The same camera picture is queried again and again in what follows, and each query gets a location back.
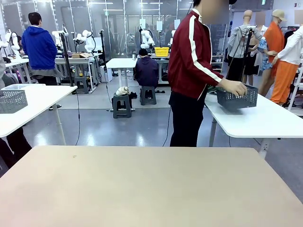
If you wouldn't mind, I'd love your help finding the person's right hand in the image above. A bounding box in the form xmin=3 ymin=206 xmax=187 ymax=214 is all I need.
xmin=217 ymin=79 xmax=248 ymax=96

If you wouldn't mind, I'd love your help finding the dark grey plastic basket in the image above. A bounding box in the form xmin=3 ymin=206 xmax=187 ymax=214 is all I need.
xmin=216 ymin=84 xmax=258 ymax=112

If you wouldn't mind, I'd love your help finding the person's right forearm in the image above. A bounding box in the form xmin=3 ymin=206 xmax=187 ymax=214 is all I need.
xmin=193 ymin=60 xmax=225 ymax=87

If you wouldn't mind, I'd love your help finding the yellow plastic basket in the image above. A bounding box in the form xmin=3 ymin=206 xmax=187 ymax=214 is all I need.
xmin=154 ymin=46 xmax=170 ymax=57

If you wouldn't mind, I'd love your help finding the light grey plastic basket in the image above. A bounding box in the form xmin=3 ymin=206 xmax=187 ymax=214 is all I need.
xmin=0 ymin=84 xmax=28 ymax=114

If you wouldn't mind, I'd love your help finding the white shoe shelf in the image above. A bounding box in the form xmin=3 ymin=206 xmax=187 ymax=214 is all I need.
xmin=210 ymin=54 xmax=225 ymax=73

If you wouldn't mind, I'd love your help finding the black tripod stand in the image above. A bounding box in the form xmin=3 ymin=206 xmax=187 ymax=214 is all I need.
xmin=226 ymin=26 xmax=255 ymax=82
xmin=59 ymin=33 xmax=75 ymax=87

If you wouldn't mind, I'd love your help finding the mannequin in floral blue shirt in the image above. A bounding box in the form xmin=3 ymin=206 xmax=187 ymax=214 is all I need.
xmin=243 ymin=23 xmax=275 ymax=87

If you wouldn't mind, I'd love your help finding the white table with rounded corners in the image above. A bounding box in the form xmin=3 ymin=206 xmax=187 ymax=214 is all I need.
xmin=205 ymin=89 xmax=303 ymax=159

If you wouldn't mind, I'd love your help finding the mannequin in grey shirt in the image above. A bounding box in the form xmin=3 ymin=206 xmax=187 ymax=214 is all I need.
xmin=227 ymin=9 xmax=263 ymax=81

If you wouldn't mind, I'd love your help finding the mannequin with orange trousers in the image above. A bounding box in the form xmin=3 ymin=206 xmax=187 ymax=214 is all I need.
xmin=271 ymin=23 xmax=303 ymax=105

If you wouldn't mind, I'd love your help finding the person in red jacket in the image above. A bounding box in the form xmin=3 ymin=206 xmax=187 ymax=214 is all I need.
xmin=167 ymin=0 xmax=248 ymax=148

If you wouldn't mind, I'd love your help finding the mannequin in orange top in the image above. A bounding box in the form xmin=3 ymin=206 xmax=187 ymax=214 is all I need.
xmin=258 ymin=9 xmax=288 ymax=97

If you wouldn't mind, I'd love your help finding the grey plastic step stool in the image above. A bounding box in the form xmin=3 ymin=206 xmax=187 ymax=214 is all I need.
xmin=74 ymin=76 xmax=90 ymax=95
xmin=112 ymin=93 xmax=133 ymax=119
xmin=139 ymin=86 xmax=157 ymax=106

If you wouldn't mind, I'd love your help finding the seated person in dark hoodie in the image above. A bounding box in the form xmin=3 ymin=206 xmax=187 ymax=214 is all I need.
xmin=134 ymin=48 xmax=160 ymax=87

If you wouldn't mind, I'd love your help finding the beige cloth bundle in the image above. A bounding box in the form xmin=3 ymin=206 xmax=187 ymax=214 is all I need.
xmin=115 ymin=86 xmax=130 ymax=96

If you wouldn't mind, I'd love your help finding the white background desk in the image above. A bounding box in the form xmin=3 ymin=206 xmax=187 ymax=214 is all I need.
xmin=106 ymin=58 xmax=138 ymax=88

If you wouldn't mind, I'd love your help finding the person in blue hoodie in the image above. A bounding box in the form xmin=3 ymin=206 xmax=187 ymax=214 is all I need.
xmin=21 ymin=11 xmax=64 ymax=111

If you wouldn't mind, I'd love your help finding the black camera pole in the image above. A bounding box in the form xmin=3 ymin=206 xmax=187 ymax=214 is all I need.
xmin=99 ymin=29 xmax=107 ymax=70

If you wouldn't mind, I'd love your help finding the black floor cable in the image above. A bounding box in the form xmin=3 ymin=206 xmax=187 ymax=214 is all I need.
xmin=74 ymin=87 xmax=81 ymax=146

